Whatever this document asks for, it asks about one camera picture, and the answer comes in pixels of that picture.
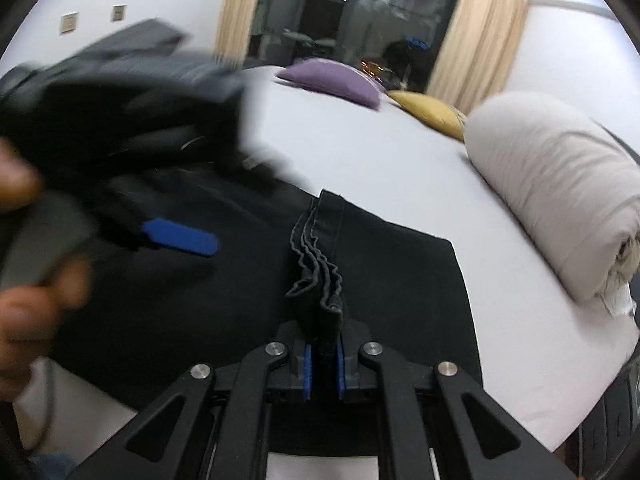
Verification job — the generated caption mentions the wall switch plate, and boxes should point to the wall switch plate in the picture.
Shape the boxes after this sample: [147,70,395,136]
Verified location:
[112,4,126,22]
[60,12,78,35]

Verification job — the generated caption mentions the left beige curtain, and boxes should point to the left beige curtain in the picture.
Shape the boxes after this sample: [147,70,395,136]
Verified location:
[214,0,258,65]

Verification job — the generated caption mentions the yellow cushion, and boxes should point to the yellow cushion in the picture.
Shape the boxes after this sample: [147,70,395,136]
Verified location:
[387,90,466,142]

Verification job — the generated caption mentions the black denim pants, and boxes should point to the black denim pants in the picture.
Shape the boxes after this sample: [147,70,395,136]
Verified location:
[52,169,482,410]

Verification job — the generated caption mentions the dark glass balcony door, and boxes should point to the dark glass balcony door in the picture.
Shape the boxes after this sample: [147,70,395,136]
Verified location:
[245,0,457,92]

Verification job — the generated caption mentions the near wall switch plate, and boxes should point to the near wall switch plate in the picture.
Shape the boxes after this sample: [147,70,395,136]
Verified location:
[60,12,78,35]

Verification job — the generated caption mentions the far wall switch plate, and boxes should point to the far wall switch plate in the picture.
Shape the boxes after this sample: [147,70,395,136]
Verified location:
[112,4,126,22]

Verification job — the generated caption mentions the beige curtain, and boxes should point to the beige curtain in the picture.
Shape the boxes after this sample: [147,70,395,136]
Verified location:
[426,0,529,114]
[214,0,258,65]

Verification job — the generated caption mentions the person left hand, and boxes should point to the person left hand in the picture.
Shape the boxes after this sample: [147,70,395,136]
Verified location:
[0,136,94,403]

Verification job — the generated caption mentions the right beige curtain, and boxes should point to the right beige curtain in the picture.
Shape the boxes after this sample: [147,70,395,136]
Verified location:
[426,0,529,114]

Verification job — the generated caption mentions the purple cushion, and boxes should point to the purple cushion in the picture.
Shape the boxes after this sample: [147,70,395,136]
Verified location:
[276,58,383,110]

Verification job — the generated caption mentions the rolled white duvet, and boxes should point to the rolled white duvet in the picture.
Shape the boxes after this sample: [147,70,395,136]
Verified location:
[464,91,639,318]

